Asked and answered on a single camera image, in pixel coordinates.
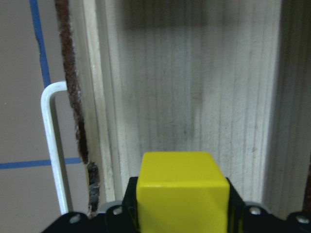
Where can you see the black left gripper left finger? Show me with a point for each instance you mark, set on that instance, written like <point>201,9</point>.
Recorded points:
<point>122,218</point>

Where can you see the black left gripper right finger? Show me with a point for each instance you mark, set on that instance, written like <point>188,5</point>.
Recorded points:
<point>251,217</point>

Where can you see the light wooden drawer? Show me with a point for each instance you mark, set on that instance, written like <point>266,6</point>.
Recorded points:
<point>230,77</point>

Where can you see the brown paper table cover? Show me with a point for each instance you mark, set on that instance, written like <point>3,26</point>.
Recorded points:
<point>28,199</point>

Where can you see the yellow block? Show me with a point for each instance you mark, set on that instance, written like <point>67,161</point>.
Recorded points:
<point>181,192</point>

